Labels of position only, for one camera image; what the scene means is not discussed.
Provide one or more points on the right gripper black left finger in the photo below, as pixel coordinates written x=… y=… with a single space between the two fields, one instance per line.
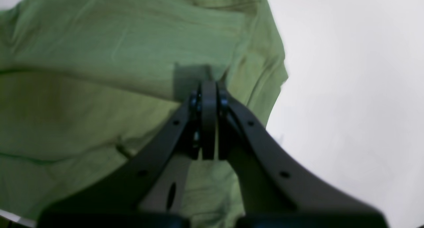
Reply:
x=146 y=191

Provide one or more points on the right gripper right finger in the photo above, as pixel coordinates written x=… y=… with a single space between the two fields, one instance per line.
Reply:
x=278 y=192

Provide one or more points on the olive green t-shirt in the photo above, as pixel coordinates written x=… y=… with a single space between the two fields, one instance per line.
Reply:
x=86 y=84

